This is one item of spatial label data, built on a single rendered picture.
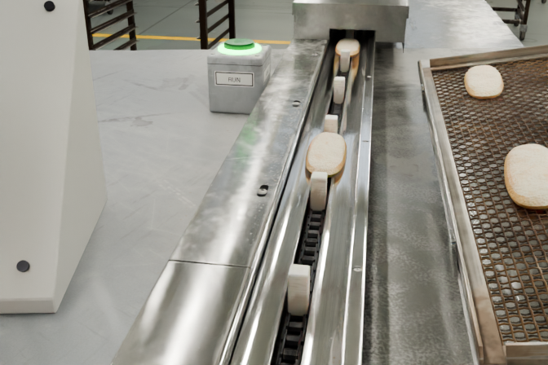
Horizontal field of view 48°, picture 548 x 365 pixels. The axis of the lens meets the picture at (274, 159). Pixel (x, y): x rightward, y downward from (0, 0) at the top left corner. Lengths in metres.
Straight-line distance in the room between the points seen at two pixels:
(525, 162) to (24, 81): 0.38
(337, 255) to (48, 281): 0.20
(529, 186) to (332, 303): 0.16
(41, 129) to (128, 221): 0.12
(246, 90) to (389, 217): 0.30
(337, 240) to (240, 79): 0.36
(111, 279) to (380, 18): 0.65
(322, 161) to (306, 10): 0.47
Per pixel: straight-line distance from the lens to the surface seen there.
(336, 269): 0.44
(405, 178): 0.64
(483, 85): 0.66
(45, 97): 0.50
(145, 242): 0.53
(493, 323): 0.34
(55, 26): 0.53
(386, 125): 0.77
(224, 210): 0.48
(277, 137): 0.61
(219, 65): 0.78
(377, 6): 0.99
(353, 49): 0.97
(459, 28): 1.36
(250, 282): 0.40
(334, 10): 1.00
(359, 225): 0.46
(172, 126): 0.77
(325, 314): 0.40
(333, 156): 0.58
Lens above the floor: 1.09
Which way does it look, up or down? 24 degrees down
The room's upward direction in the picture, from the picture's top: straight up
